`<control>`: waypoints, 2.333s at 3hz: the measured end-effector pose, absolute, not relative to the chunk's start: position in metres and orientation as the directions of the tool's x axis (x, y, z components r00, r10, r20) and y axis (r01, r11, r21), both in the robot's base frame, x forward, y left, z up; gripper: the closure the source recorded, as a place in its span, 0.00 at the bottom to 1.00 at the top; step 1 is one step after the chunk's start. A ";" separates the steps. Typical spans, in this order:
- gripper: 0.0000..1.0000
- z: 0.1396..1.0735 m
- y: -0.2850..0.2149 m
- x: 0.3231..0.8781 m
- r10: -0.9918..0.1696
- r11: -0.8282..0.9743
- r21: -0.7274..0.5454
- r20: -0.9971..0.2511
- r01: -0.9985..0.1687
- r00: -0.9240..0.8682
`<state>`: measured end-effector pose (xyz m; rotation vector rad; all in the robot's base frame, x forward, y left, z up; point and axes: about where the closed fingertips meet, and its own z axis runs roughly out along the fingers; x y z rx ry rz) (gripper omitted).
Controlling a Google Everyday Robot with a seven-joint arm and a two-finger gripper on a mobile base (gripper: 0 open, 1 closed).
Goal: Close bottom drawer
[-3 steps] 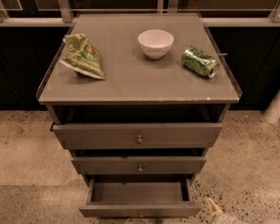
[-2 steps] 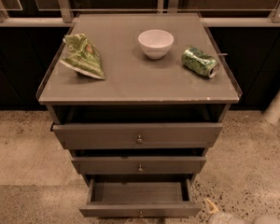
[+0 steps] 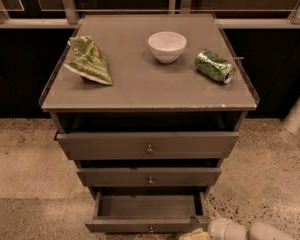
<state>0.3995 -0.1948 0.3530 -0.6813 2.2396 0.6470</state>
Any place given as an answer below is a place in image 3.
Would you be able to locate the white cylindrical post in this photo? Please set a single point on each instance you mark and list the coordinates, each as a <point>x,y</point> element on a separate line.
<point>292,121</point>

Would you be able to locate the grey middle drawer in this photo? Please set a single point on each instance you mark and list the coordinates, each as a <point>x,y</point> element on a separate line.
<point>141,177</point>

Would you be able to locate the white ceramic bowl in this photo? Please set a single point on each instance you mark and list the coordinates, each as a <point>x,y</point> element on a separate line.
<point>167,46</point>

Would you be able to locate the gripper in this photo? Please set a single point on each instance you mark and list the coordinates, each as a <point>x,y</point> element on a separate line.
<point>218,228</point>

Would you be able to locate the grey top drawer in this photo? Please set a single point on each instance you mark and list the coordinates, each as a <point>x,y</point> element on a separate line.
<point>147,145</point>

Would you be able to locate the grey drawer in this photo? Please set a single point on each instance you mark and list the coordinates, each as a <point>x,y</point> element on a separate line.
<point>149,213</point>
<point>141,177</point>
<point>147,145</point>

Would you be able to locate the green chip bag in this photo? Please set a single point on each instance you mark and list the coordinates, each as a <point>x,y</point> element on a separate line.
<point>90,60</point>

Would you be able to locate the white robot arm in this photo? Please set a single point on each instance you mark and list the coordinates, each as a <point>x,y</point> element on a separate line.
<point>226,229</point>

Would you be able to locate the grey bottom drawer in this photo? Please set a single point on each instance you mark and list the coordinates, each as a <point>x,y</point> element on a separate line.
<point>149,213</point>

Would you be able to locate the metal railing frame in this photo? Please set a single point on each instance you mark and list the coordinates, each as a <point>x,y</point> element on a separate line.
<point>241,14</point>

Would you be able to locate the grey drawer cabinet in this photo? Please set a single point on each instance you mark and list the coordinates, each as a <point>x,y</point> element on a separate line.
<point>148,95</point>

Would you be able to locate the crushed green soda can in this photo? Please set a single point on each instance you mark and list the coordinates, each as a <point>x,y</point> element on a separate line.
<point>215,67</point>

